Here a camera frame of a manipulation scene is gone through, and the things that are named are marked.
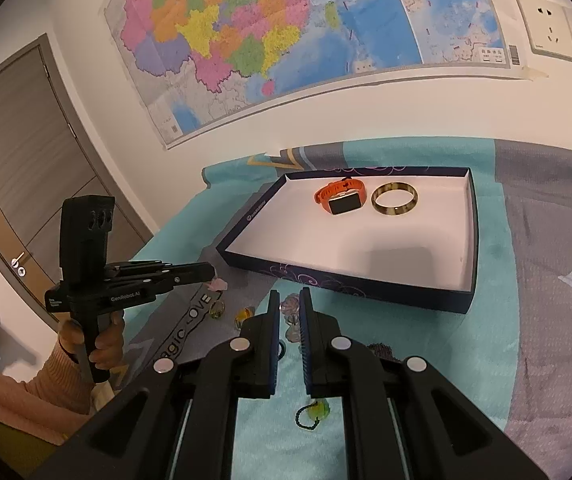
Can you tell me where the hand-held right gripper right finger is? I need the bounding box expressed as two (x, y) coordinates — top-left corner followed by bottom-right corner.
(298, 287), (549, 480)

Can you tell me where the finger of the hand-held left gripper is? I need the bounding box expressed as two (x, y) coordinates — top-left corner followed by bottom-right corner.
(102, 259), (176, 281)
(111, 263), (216, 305)

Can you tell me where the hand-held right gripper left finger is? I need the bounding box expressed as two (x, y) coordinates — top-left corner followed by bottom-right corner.
(31, 290), (282, 480)

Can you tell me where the clear crystal bead bracelet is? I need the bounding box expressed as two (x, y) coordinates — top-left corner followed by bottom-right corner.
(279, 294), (303, 345)

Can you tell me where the yellow-green pendant with black cord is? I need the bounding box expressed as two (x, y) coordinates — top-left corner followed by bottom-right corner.
(294, 399), (332, 431)

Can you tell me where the purple grape brooch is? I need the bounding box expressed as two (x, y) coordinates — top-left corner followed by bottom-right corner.
(363, 342), (402, 364)

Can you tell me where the dark blue box lid tray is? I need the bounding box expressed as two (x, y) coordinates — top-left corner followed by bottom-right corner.
(215, 166), (482, 315)

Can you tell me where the person's left forearm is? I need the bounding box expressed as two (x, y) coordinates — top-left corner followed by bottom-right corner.
(0, 337), (98, 447)

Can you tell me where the person's left hand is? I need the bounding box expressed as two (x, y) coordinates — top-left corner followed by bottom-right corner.
(57, 309), (126, 372)

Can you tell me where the grey-brown door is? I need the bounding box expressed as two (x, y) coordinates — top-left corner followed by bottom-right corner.
(0, 34), (160, 327)

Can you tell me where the orange smartwatch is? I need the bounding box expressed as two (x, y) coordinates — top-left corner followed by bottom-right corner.
(313, 177), (367, 216)

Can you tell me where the brown yellow bangle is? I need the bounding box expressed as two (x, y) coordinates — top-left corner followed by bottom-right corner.
(370, 181), (420, 217)

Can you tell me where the colourful wall map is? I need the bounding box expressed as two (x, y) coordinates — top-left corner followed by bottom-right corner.
(102, 0), (527, 151)

